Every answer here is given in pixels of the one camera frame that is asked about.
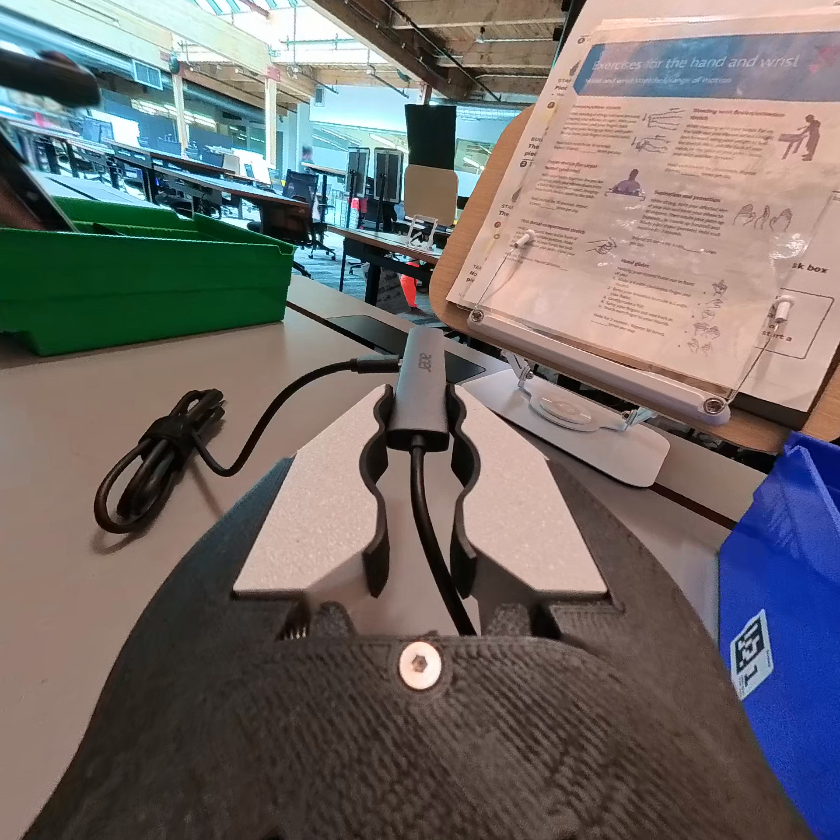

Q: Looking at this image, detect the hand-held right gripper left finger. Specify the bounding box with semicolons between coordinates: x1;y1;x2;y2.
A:
231;382;398;614

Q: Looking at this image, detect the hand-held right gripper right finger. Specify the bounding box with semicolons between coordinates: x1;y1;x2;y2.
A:
446;384;609;614

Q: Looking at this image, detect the black usb-c cable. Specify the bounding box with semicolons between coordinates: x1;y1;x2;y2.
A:
94;356;403;534

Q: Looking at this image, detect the dark grey usb hub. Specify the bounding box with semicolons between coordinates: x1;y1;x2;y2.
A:
385;328;483;636

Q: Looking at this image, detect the green plastic bin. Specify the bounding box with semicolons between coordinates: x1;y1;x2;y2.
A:
0;196;296;357

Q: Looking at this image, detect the blue plastic bin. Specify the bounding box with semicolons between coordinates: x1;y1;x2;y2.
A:
718;430;840;840

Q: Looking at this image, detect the black swivel chair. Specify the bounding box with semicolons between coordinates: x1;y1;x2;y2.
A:
282;169;336;260

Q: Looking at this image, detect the distant wood-top desk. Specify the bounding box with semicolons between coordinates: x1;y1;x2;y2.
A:
328;223;447;306

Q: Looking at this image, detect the distant wooden document stand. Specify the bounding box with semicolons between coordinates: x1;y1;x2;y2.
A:
403;164;457;253

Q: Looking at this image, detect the black hanging panel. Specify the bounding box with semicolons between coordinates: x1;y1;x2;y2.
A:
405;104;457;168

